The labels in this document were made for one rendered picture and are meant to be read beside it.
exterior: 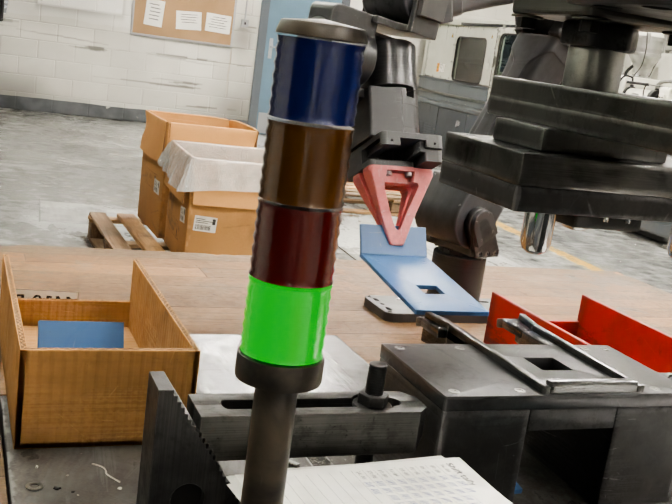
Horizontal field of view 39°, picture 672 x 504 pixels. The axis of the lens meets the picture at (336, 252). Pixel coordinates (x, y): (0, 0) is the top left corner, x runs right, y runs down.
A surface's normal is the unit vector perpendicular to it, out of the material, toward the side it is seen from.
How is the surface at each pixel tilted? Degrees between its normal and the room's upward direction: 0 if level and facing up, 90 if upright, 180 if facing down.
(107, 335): 60
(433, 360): 0
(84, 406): 90
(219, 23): 90
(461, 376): 0
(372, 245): 66
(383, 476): 0
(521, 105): 90
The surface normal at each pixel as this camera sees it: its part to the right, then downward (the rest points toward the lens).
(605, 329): -0.92, -0.04
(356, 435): 0.36, 0.25
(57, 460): 0.14, -0.97
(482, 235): 0.62, 0.25
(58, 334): 0.36, -0.27
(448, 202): -0.61, -0.44
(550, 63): 0.46, 0.41
